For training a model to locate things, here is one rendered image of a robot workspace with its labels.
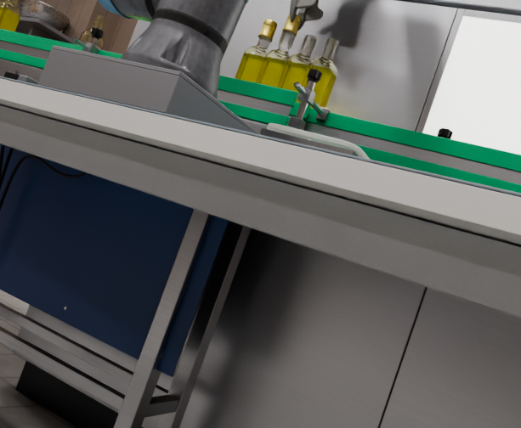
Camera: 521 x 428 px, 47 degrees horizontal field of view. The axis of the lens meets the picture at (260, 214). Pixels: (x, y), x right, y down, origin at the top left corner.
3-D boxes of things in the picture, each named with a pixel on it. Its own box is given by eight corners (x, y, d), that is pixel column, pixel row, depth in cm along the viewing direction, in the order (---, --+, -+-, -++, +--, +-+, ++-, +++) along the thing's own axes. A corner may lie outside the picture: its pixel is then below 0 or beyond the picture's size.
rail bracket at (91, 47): (88, 83, 146) (108, 33, 147) (68, 70, 139) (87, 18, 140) (76, 80, 147) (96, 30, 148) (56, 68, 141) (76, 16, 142)
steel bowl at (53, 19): (73, 42, 512) (80, 25, 513) (31, 16, 475) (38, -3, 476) (42, 37, 537) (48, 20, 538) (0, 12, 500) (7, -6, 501)
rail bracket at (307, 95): (319, 146, 128) (337, 92, 128) (291, 120, 113) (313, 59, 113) (306, 143, 129) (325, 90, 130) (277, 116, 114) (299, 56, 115)
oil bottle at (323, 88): (310, 153, 136) (341, 66, 137) (302, 145, 131) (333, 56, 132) (289, 148, 138) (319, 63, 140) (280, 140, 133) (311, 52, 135)
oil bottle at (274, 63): (267, 142, 141) (297, 59, 142) (257, 134, 136) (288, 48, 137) (246, 137, 144) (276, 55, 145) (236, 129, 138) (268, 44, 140)
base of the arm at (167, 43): (168, 74, 77) (198, 6, 78) (95, 59, 86) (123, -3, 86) (230, 121, 90) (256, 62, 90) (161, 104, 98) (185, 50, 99)
